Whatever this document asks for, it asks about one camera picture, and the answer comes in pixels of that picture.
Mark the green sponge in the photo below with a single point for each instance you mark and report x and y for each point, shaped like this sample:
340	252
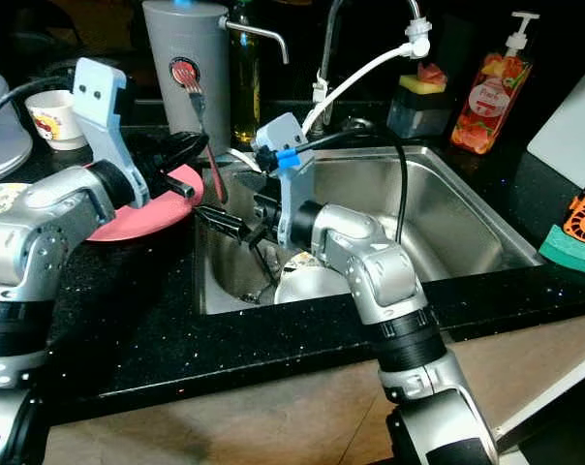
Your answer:
573	257

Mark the stainless steel sink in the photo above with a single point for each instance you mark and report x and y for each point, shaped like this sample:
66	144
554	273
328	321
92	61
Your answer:
457	208

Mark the small round metal strainer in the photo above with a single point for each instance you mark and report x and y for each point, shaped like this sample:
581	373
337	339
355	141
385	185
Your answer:
355	124

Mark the yellow floral plate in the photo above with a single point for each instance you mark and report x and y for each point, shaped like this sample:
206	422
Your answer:
297	260
2	199

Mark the pink plate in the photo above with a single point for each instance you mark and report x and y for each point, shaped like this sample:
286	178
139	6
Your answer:
138	225

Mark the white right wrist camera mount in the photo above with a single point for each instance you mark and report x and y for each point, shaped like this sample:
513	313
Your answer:
283	136

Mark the white printed cup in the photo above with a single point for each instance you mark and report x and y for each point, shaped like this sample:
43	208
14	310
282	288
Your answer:
50	121

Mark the dark sponge holder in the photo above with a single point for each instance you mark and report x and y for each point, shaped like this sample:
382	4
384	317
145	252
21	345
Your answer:
414	111

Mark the orange floral soap dispenser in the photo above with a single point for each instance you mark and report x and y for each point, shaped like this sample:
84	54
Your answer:
486	102

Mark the white tiered food container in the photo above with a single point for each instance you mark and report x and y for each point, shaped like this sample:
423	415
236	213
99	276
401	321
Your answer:
2	126

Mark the white bowl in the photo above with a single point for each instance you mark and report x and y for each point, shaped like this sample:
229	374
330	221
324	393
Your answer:
307	286

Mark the small chrome tap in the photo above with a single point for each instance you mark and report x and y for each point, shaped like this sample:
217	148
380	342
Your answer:
263	31

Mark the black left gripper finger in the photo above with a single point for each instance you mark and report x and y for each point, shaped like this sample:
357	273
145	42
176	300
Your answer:
191	145

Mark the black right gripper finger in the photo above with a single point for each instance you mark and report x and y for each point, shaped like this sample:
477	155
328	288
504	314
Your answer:
246	192
223	221

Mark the yellow sponge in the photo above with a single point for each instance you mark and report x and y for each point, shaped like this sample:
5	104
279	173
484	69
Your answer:
414	85

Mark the beige kitchen base cabinet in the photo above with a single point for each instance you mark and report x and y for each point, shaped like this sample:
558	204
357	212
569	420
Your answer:
234	417

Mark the chrome gooseneck faucet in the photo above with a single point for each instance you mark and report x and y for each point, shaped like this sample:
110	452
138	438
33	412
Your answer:
324	53

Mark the white cutting board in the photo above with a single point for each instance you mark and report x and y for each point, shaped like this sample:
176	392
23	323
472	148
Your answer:
573	136

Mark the glass oil bottle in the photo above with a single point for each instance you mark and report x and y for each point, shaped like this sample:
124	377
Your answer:
242	97

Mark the grey pitcher with red logo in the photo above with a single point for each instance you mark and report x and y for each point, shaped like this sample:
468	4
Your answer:
176	39

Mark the pink scourer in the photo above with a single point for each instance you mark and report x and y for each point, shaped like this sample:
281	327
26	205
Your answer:
433	74

